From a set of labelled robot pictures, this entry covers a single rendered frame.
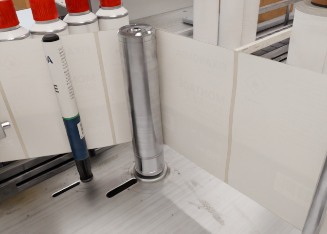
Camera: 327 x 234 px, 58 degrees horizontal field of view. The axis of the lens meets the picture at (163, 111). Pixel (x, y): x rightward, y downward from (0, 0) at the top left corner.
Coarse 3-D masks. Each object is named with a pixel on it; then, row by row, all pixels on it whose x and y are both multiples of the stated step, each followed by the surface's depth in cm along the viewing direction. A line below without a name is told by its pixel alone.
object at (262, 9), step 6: (282, 0) 82; (288, 0) 82; (294, 0) 84; (300, 0) 86; (264, 6) 78; (270, 6) 78; (276, 6) 80; (282, 6) 82; (258, 12) 76; (264, 12) 78; (186, 30) 63; (192, 30) 64; (186, 36) 64
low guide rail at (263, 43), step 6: (288, 30) 75; (270, 36) 71; (276, 36) 72; (282, 36) 74; (288, 36) 75; (252, 42) 68; (258, 42) 68; (264, 42) 70; (270, 42) 71; (276, 42) 73; (240, 48) 65; (246, 48) 66; (252, 48) 67; (258, 48) 69
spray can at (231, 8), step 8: (224, 0) 62; (232, 0) 61; (240, 0) 62; (224, 8) 63; (232, 8) 62; (240, 8) 63; (224, 16) 64; (232, 16) 63; (240, 16) 64; (224, 24) 65; (232, 24) 64; (240, 24) 65; (224, 32) 66; (232, 32) 65; (240, 32) 66; (224, 40) 66; (232, 40) 66; (240, 40) 67; (232, 48) 67
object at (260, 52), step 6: (282, 30) 86; (264, 36) 82; (282, 42) 77; (288, 42) 77; (264, 48) 74; (270, 48) 74; (276, 48) 75; (252, 54) 71; (258, 54) 71; (0, 162) 42; (6, 162) 42; (12, 162) 42
